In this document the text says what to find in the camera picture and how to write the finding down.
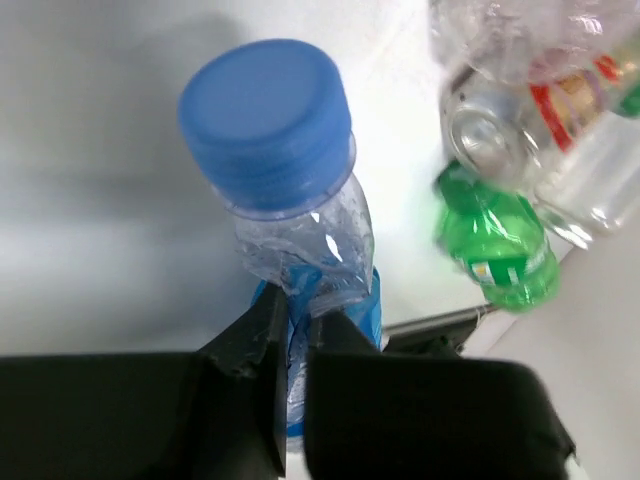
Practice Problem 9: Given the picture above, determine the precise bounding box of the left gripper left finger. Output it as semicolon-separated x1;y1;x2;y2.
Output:
1;285;288;479

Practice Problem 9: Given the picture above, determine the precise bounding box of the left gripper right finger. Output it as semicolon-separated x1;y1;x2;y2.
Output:
304;313;574;479

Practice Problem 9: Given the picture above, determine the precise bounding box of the red label water bottle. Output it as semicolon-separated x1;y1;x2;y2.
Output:
428;1;639;85

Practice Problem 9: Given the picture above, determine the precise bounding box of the blue label water bottle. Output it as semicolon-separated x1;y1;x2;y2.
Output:
177;39;382;452

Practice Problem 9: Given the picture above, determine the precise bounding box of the clear wide-mouth plastic jar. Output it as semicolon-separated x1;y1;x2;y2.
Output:
534;105;639;250

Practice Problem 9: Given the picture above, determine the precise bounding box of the crushed bottle red cap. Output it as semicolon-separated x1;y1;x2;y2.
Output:
440;56;639;190

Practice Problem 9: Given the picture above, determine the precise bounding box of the green bottle lower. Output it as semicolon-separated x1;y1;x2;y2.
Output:
435;160;560;312

